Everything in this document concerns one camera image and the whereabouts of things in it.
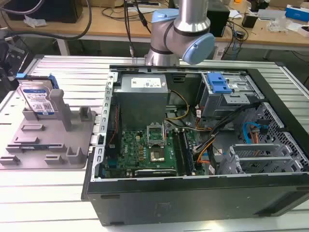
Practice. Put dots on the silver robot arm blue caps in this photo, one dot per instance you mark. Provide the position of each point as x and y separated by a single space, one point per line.
181 31

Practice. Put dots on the hard disk in blue carrier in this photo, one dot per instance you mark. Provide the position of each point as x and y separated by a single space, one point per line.
38 96

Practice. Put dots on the grey power supply unit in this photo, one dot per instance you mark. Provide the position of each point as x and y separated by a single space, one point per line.
141 96

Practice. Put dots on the green motherboard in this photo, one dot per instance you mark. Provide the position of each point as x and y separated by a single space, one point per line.
144 152

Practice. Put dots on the CPU socket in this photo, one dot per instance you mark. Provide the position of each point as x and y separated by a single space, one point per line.
157 156

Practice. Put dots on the black RAM stick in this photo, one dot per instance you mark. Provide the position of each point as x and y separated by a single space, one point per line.
188 152

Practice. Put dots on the graphics card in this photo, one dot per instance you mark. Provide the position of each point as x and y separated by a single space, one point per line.
155 172

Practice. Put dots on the blue drive latch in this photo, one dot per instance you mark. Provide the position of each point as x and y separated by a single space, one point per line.
219 84

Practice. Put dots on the metal drive cage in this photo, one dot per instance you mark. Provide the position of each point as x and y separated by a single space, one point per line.
229 96

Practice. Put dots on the black open PC case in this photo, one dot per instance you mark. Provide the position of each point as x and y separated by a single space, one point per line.
193 198

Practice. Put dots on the wooden desk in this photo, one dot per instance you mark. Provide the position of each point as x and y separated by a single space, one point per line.
144 21

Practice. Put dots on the grey plastic parts rack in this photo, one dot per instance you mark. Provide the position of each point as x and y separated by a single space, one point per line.
48 142

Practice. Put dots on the black box on desk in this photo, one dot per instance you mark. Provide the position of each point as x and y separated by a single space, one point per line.
218 19

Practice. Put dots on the RAM stick on rack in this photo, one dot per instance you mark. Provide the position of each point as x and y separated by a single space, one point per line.
33 146

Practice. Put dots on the small black box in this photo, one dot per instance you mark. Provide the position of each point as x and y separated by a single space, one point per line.
249 20

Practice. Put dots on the black monitor base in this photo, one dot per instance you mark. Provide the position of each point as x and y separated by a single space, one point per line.
43 10

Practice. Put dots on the black device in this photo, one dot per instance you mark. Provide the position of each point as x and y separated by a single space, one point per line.
9 60

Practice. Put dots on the blue white carton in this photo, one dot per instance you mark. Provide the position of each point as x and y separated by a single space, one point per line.
297 13

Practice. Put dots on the metal disk bay bracket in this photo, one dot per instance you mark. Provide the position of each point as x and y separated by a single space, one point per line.
260 157

